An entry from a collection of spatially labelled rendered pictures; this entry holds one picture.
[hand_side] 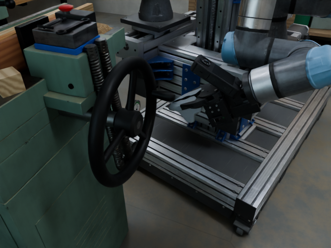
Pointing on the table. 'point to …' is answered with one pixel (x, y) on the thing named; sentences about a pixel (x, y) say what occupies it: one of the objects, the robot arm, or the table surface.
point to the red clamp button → (65, 8)
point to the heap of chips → (102, 28)
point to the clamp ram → (25, 29)
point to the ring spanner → (72, 26)
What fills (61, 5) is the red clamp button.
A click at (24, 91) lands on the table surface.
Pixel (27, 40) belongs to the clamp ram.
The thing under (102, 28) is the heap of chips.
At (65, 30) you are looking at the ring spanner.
